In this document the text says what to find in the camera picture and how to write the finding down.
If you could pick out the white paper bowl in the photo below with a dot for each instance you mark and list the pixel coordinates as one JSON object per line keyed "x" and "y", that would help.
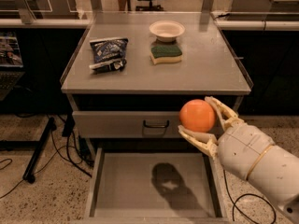
{"x": 167, "y": 31}

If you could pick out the black drawer handle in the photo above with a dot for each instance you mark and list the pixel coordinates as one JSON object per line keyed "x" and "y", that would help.
{"x": 158, "y": 125}

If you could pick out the open grey middle drawer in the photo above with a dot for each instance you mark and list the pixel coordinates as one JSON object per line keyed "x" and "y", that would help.
{"x": 153, "y": 188}

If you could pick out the blue chip bag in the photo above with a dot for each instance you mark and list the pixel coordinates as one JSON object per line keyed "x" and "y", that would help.
{"x": 109, "y": 54}

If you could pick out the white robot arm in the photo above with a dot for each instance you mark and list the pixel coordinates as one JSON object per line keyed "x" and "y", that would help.
{"x": 276, "y": 176}

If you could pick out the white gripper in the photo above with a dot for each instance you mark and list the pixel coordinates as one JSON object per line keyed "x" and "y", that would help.
{"x": 241, "y": 149}

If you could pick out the grey metal drawer cabinet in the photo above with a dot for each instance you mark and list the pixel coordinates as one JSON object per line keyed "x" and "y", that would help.
{"x": 208, "y": 66}

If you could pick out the black stand leg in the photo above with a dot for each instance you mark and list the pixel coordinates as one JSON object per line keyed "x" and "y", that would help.
{"x": 36, "y": 146}

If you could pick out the orange fruit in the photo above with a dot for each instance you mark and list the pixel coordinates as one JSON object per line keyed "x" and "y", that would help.
{"x": 198, "y": 116}

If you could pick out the grey upper drawer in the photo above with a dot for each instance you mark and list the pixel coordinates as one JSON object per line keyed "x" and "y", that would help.
{"x": 125, "y": 124}

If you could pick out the green yellow sponge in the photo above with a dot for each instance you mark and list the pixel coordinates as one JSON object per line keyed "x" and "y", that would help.
{"x": 165, "y": 54}

